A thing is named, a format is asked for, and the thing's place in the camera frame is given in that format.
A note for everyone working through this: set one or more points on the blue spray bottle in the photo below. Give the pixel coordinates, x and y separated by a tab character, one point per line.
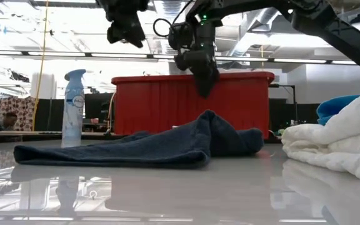
73	106

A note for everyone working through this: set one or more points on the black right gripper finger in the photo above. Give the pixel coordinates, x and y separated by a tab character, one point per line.
206	82

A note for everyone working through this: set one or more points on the large red plastic bin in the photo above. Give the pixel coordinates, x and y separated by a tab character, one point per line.
155	103

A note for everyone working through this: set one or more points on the person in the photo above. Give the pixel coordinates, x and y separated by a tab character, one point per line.
10	121

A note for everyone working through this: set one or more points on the black garment with white tag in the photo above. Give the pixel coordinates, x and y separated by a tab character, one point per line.
167	147

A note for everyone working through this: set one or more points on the background workbench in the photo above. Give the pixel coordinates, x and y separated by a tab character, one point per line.
27	133

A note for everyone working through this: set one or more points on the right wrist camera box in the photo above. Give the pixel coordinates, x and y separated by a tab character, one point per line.
180	36

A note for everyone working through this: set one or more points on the yellow wooden pole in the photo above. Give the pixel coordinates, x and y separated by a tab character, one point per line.
41	62

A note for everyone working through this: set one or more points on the blue cloth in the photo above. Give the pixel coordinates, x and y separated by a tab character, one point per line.
333	107

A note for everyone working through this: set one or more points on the brown patterned fabric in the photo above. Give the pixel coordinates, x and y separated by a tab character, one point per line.
20	109

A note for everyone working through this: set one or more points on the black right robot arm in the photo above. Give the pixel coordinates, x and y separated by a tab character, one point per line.
323	18

